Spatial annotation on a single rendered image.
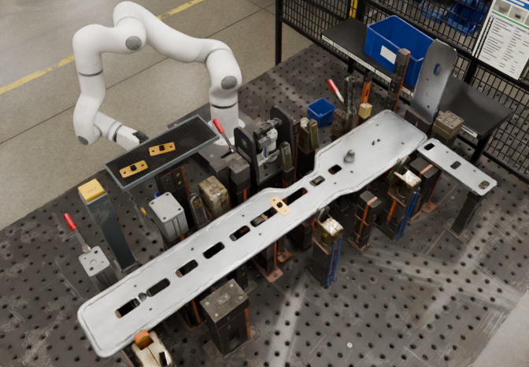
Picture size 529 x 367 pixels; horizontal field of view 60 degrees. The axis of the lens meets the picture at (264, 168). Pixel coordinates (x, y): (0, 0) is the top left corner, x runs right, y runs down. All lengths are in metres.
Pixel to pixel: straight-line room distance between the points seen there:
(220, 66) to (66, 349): 1.13
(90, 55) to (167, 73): 2.12
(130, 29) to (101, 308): 0.87
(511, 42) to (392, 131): 0.53
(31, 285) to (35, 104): 2.13
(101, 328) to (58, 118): 2.42
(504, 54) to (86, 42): 1.52
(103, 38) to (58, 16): 3.17
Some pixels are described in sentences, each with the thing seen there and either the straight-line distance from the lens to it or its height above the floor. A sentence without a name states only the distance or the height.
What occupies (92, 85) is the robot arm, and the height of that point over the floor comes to 1.22.
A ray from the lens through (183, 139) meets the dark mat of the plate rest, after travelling 1.59.
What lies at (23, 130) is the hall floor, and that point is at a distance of 3.69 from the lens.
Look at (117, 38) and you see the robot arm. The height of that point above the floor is 1.42.
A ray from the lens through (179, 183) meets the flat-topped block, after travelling 1.67.
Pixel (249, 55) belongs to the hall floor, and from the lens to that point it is 3.92.
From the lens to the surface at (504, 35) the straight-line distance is 1.99.
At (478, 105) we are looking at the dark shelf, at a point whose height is 1.03.
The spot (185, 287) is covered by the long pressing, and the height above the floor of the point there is 1.00.
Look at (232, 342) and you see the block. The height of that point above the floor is 0.74.
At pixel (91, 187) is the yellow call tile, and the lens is 1.53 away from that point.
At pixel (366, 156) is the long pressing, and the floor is 1.00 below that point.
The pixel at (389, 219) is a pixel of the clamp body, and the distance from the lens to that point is 1.85.
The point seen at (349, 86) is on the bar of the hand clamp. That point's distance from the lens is 1.76.
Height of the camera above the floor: 2.28
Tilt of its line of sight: 50 degrees down
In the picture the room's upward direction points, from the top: 1 degrees counter-clockwise
